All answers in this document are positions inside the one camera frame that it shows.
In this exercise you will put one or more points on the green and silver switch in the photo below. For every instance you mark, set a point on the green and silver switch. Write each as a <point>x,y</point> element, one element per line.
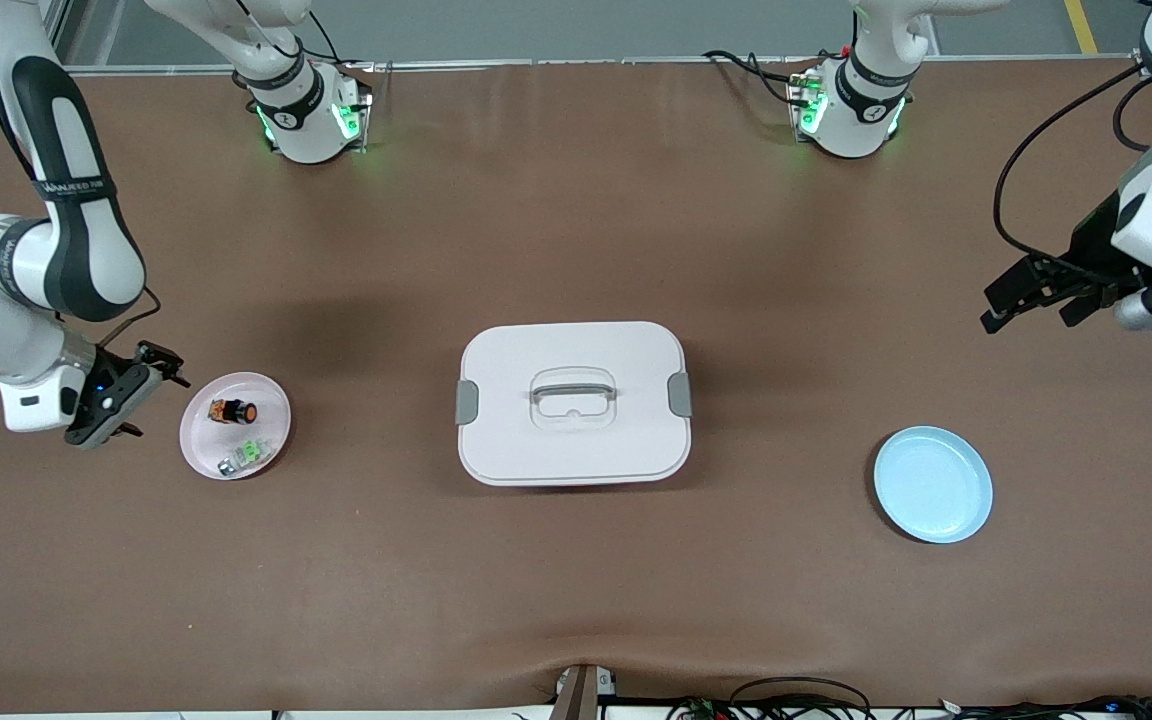
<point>248,455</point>

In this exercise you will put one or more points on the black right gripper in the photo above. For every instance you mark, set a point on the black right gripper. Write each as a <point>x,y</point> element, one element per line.
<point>158,359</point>

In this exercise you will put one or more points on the pink round plate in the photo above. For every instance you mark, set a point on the pink round plate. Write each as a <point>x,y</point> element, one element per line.
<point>271,415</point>

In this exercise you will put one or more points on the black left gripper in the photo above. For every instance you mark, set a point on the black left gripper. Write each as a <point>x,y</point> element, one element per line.
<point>1094,243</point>

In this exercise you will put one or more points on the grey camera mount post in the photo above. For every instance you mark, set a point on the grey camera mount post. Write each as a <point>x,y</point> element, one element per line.
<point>576,695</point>

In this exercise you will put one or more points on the light blue round plate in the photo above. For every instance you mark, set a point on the light blue round plate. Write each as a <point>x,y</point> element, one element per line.
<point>933,485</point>

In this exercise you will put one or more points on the aluminium frame strut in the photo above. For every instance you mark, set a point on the aluminium frame strut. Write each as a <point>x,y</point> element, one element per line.
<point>56,30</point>

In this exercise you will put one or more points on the white lidded container grey clips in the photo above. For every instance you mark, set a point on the white lidded container grey clips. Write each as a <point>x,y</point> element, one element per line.
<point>573,440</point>

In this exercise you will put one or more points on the silver table edge rail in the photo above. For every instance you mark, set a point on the silver table edge rail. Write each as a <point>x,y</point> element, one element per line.
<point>536,64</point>

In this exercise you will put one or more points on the brown table mat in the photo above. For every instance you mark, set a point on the brown table mat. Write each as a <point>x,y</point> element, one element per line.
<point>576,580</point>

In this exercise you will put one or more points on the orange and black switch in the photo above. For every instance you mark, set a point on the orange and black switch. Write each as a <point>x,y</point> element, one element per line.
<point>234,411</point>

